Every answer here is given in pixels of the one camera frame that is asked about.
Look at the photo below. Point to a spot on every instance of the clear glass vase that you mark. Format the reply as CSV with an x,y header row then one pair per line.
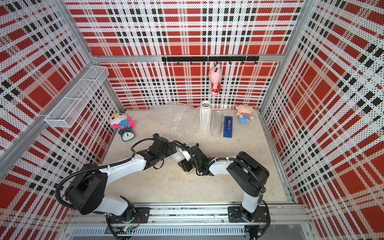
x,y
217,122

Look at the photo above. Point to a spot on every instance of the bubble wrap pile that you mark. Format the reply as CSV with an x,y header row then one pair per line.
x,y
177,117

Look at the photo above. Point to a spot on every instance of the white pink owl plush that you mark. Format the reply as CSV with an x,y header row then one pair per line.
x,y
121,121

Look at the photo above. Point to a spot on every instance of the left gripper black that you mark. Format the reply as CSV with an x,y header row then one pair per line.
x,y
170,151

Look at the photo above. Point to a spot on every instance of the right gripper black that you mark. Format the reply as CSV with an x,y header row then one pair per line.
x,y
184,165

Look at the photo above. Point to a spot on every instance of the teal alarm clock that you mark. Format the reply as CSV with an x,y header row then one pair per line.
x,y
126,134

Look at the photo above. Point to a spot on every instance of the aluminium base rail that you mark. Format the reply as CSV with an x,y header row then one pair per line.
x,y
205,221

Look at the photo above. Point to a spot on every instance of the tall white ribbed vase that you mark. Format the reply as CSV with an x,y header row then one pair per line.
x,y
205,115

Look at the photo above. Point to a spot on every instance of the blue tape dispenser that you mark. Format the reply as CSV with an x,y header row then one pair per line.
x,y
228,127

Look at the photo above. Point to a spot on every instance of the plush doll blue pants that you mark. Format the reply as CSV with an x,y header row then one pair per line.
x,y
244,113

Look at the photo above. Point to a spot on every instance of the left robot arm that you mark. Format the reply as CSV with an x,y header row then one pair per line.
x,y
85,189

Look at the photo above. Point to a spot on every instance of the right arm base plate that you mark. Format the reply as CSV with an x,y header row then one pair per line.
x,y
240,215

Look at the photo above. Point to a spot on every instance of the black hook rail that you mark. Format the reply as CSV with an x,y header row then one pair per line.
x,y
214,59

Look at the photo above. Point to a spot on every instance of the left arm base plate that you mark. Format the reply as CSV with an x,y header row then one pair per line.
x,y
131,216

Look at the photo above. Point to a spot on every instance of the pink hanging plush toy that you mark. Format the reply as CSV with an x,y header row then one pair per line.
x,y
215,76

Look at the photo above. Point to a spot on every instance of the white wire mesh shelf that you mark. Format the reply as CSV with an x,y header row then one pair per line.
x,y
67,111

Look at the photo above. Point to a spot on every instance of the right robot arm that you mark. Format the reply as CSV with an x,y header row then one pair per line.
x,y
249,174

